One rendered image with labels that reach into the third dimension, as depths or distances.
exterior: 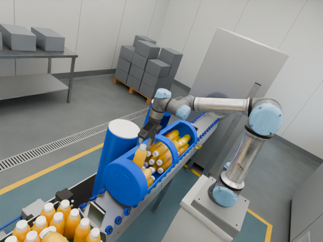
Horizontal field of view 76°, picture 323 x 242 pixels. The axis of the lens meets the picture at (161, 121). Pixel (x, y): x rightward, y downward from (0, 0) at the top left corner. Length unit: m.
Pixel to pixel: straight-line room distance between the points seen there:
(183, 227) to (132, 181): 0.44
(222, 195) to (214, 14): 5.53
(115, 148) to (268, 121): 1.26
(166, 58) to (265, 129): 4.12
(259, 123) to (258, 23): 5.12
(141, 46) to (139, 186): 3.87
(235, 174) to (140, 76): 4.02
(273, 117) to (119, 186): 0.89
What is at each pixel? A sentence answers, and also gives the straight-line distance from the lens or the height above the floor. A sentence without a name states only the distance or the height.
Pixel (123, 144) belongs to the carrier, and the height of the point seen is 0.96.
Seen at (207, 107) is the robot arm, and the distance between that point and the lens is 1.08.
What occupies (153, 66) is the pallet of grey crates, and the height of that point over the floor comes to 0.84.
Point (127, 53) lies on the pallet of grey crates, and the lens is 5.00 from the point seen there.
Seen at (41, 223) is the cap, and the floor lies 1.09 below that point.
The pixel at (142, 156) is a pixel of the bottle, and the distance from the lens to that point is 1.20.
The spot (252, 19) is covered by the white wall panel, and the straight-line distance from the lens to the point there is 5.95.
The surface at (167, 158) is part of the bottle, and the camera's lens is 1.52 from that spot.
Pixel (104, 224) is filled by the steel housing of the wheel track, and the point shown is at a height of 0.93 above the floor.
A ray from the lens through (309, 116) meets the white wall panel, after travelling 5.99.
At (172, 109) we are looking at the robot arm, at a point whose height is 1.63.
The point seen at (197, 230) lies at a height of 1.03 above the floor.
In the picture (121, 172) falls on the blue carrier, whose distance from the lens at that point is 1.23.
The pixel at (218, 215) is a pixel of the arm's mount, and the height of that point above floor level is 1.21.
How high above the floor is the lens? 2.04
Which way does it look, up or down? 28 degrees down
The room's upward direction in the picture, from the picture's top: 21 degrees clockwise
